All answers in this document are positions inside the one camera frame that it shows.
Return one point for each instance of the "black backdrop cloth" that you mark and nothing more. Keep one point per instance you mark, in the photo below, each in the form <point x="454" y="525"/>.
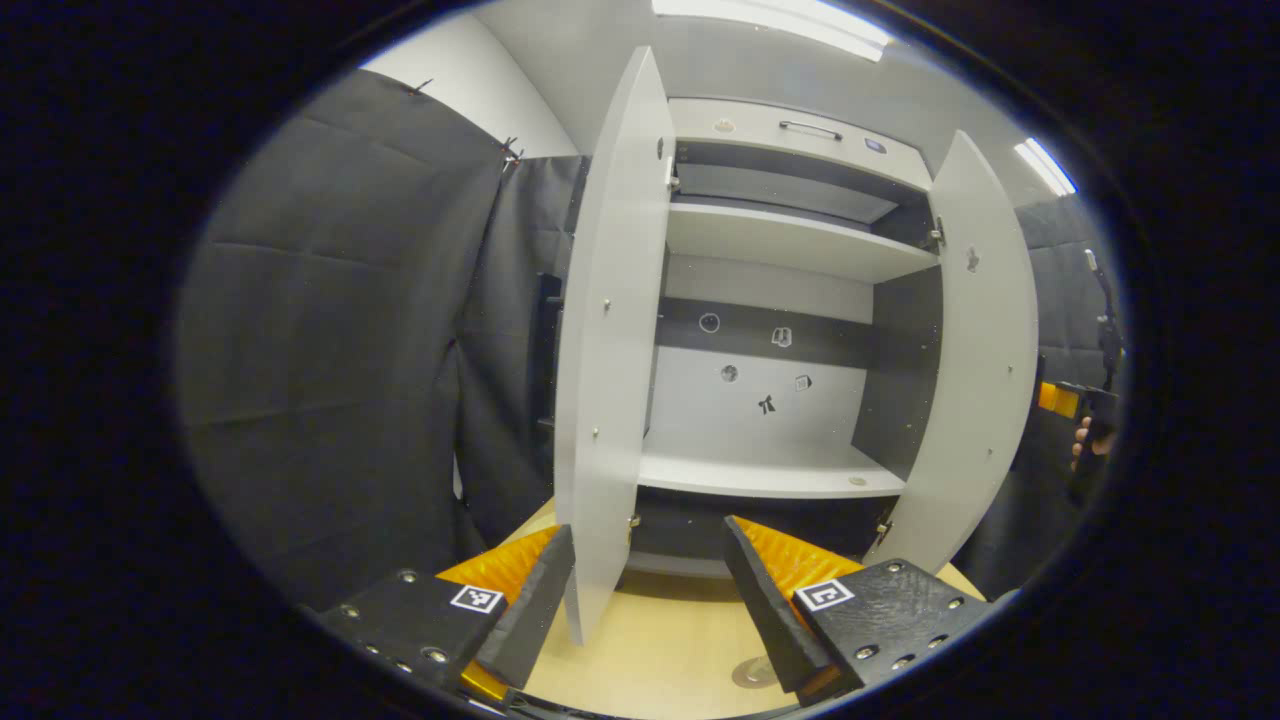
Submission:
<point x="500" y="350"/>
<point x="1060" y="300"/>
<point x="330" y="330"/>

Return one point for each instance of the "round grey coaster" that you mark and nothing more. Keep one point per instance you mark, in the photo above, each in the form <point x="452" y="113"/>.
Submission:
<point x="752" y="672"/>

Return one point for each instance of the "grey cabinet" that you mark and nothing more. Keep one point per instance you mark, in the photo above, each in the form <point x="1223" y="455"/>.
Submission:
<point x="760" y="290"/>

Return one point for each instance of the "grey cabinet shelf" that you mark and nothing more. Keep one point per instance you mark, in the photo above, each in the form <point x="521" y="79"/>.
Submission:
<point x="780" y="240"/>
<point x="750" y="465"/>

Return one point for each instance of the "grey cabinet door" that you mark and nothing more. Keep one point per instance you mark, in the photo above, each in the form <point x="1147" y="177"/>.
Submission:
<point x="610" y="350"/>
<point x="980" y="380"/>

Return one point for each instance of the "grey drawer front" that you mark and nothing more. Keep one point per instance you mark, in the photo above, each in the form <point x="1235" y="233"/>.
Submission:
<point x="760" y="135"/>

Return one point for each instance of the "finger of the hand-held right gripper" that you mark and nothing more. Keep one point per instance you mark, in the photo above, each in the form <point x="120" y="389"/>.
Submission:
<point x="1058" y="400"/>

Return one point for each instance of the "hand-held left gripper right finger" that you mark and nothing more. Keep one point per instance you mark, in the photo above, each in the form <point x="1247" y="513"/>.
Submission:
<point x="765" y="600"/>

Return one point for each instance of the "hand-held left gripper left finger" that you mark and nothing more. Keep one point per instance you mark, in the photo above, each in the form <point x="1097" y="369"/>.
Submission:
<point x="535" y="605"/>

